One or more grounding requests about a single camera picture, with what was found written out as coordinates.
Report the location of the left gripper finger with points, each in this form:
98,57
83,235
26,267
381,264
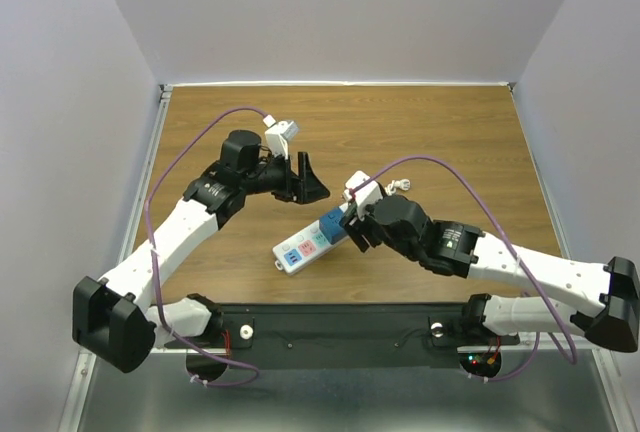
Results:
304,172
318,192

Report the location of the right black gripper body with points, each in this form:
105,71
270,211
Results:
411,252

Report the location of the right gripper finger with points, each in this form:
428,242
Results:
363,235
355,217

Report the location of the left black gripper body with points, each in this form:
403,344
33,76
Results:
273,176

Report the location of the blue cube plug adapter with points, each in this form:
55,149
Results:
330,227

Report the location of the white multicolour power strip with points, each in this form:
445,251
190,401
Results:
303,248

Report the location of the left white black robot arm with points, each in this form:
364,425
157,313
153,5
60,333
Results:
118,317

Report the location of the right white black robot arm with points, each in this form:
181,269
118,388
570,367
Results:
596,301

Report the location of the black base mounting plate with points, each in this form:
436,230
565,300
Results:
319,336

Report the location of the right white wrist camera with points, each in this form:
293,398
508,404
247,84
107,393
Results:
359,190

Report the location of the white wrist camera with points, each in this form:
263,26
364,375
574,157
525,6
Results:
359,190
279,134

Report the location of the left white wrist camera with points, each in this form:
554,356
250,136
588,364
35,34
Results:
279,134

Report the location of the left aluminium frame rail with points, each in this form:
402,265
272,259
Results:
86,360

